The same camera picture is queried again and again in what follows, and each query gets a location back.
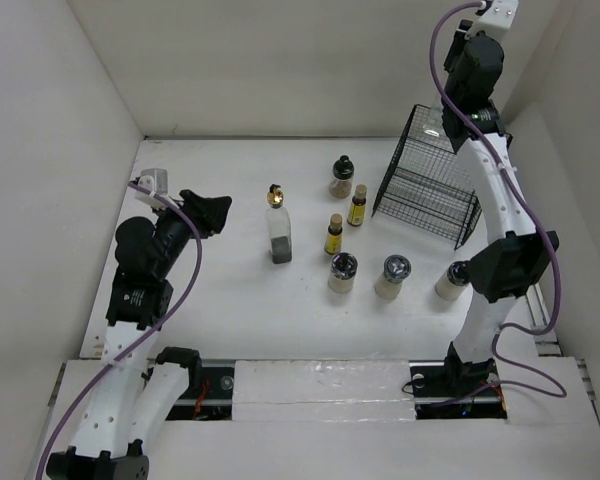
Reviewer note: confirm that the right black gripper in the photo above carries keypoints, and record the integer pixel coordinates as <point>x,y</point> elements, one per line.
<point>459,42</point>

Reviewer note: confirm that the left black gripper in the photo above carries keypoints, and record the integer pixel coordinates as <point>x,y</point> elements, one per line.
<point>211,209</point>

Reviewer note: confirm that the oil bottle with dark contents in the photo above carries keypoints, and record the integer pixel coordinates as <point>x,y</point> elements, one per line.
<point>279,226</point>

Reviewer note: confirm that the clear oil bottle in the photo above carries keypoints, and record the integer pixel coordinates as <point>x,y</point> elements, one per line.
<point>433,123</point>

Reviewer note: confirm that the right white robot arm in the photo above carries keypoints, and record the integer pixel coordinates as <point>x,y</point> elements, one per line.
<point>518,249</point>

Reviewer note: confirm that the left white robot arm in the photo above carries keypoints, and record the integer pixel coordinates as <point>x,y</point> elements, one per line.
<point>106,431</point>

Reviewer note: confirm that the near yellow label brown bottle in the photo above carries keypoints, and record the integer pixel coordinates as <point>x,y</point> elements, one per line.
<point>333,242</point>

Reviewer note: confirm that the yellow label brown bottle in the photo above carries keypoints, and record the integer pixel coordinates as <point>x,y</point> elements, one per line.
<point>357,208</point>
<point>333,242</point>

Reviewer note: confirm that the brown spice jar black lid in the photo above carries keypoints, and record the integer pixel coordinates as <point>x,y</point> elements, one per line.
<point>342,177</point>

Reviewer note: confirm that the left white powder jar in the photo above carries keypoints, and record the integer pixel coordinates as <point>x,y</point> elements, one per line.
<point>343,270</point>

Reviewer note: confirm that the white powder jar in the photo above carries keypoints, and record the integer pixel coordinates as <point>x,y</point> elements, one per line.
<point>453,281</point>
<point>396,269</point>
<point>343,270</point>

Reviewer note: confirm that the far yellow label brown bottle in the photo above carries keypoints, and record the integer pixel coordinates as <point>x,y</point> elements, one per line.
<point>357,208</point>

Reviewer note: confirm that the middle white powder jar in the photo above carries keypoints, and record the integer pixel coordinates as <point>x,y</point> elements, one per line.
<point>396,269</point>

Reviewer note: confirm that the right white powder jar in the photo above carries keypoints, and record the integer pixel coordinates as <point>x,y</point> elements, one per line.
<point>453,281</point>

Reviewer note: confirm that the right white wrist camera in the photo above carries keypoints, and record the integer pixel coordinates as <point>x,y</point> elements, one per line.
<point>495,17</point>

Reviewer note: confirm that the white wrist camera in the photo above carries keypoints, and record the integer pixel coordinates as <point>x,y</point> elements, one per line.
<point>495,17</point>
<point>152,183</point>

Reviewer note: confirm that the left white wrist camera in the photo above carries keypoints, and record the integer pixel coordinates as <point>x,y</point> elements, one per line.
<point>152,183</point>

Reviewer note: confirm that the black wire basket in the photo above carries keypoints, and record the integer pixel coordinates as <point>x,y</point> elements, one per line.
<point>425,187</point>

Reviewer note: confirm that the metal mounting rail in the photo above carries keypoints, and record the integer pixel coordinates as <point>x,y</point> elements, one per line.
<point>330,391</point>

